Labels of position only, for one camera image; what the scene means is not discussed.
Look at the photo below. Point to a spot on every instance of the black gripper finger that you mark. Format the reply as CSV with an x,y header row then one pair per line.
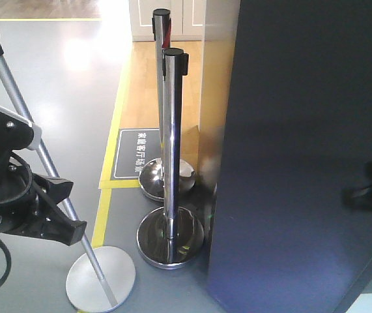
x,y
56,188
58,227

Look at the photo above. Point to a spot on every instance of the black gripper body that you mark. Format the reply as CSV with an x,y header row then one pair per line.
x,y
24,205

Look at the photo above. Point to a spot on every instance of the white fridge door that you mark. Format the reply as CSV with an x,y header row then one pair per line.
x,y
292,229

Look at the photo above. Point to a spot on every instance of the silver stand with round base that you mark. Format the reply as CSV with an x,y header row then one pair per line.
x,y
102,278

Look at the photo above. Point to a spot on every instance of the dark floor sign sticker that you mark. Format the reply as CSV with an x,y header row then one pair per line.
x,y
135,147

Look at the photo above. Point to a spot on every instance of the white cabinet doors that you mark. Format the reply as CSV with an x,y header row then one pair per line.
x,y
186,19

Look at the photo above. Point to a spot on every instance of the far chrome stanchion post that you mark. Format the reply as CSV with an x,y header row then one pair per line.
x,y
151,177

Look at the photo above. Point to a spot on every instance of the chrome stanchion post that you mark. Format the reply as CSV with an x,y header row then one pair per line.
x,y
151,177
171,236

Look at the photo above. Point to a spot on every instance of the near chrome stanchion post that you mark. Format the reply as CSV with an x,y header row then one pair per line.
x,y
171,236

